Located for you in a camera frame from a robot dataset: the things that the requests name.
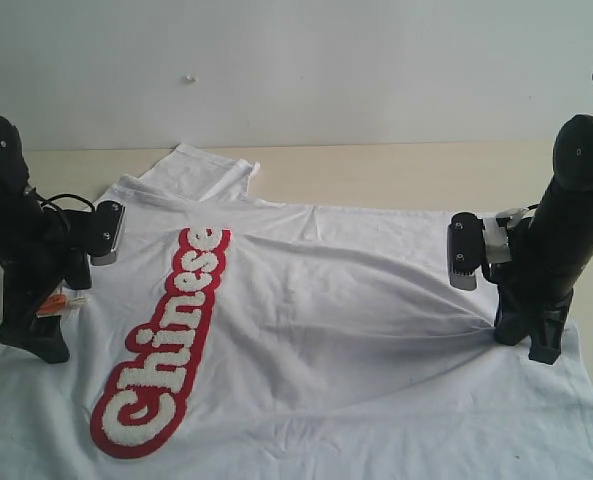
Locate white t-shirt red lettering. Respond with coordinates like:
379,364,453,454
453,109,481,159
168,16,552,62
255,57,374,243
0,145,593,479

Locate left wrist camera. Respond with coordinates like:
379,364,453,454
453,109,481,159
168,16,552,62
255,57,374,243
82,200,125,266

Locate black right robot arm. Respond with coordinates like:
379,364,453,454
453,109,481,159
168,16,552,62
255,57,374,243
491,115,593,365

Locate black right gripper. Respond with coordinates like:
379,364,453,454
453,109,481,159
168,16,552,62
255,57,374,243
490,219,574,363

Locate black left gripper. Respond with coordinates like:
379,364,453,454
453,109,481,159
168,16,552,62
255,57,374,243
0,199,92,363

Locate orange neck tag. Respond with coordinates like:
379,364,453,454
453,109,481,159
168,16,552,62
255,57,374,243
36,293,88,318

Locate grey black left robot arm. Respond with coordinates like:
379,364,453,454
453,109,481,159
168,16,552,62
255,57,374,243
0,116,91,364

